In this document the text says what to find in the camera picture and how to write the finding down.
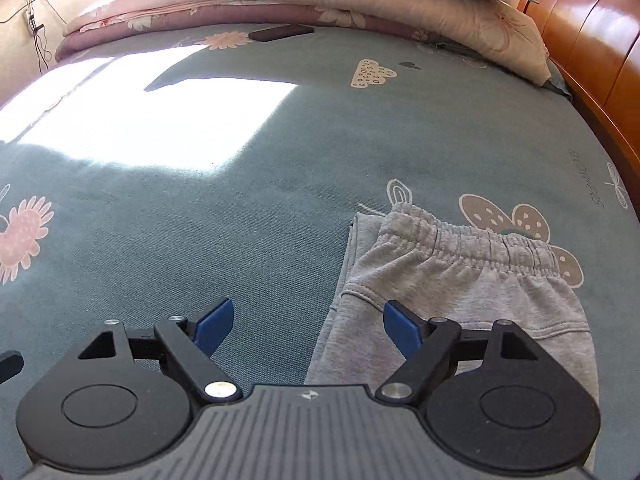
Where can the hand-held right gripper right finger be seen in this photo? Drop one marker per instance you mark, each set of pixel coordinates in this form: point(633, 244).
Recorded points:
point(400, 330)

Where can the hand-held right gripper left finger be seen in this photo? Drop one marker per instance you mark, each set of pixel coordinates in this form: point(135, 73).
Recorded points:
point(215, 327)

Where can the wooden bed frame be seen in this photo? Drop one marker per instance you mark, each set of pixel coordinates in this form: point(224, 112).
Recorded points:
point(600, 60)

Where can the black phone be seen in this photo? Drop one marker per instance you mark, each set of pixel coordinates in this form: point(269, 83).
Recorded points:
point(280, 33)

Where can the blue floral bed sheet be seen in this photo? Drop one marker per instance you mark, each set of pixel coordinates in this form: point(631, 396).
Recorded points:
point(250, 185)

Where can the pink floral quilt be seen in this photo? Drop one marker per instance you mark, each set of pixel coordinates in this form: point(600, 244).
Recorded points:
point(350, 0)

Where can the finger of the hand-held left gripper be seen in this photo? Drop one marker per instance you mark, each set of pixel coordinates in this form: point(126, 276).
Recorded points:
point(11, 367)

